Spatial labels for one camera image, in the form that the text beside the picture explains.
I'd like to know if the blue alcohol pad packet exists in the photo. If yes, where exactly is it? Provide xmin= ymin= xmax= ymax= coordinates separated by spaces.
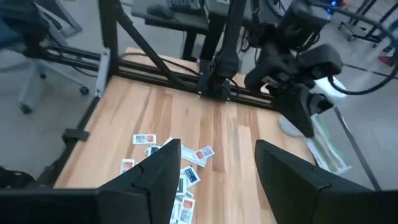
xmin=144 ymin=144 xmax=162 ymax=156
xmin=182 ymin=165 xmax=201 ymax=187

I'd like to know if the grey office chair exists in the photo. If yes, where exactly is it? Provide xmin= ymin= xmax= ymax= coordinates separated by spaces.
xmin=0 ymin=0 xmax=91 ymax=115

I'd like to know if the grey side desk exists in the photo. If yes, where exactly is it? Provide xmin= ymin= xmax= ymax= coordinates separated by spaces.
xmin=130 ymin=0 xmax=259 ymax=35

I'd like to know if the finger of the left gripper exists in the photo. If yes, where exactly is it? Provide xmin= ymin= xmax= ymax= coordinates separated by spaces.
xmin=275 ymin=91 xmax=316 ymax=139
xmin=310 ymin=92 xmax=336 ymax=115

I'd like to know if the plain white bandage wrapper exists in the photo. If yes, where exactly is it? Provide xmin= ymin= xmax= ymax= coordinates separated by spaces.
xmin=182 ymin=146 xmax=208 ymax=167

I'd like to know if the green-striped bandage wrapper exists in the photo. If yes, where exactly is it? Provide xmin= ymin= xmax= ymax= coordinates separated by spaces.
xmin=306 ymin=114 xmax=352 ymax=175

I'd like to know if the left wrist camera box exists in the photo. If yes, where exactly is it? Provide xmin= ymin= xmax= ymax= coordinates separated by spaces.
xmin=297 ymin=43 xmax=344 ymax=80

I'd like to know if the black keyboard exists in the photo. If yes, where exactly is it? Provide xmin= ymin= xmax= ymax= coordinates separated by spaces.
xmin=167 ymin=0 xmax=203 ymax=13

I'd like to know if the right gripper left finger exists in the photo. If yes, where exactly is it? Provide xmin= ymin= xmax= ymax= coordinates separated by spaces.
xmin=0 ymin=139 xmax=182 ymax=224

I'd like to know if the black wheeled stand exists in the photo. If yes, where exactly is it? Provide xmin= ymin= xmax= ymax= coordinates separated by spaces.
xmin=338 ymin=0 xmax=398 ymax=44

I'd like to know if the red-label ointment packet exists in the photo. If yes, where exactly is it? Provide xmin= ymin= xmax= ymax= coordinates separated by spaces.
xmin=178 ymin=196 xmax=196 ymax=224
xmin=194 ymin=146 xmax=215 ymax=161
xmin=132 ymin=133 xmax=157 ymax=146
xmin=119 ymin=158 xmax=135 ymax=175

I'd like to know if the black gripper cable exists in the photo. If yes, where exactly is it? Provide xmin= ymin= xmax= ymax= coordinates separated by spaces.
xmin=328 ymin=62 xmax=398 ymax=96

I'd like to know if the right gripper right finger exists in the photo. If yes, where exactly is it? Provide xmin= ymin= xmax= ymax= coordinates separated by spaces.
xmin=254 ymin=139 xmax=398 ymax=224

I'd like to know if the translucent white packet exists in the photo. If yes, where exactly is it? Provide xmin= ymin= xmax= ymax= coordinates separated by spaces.
xmin=177 ymin=175 xmax=188 ymax=195

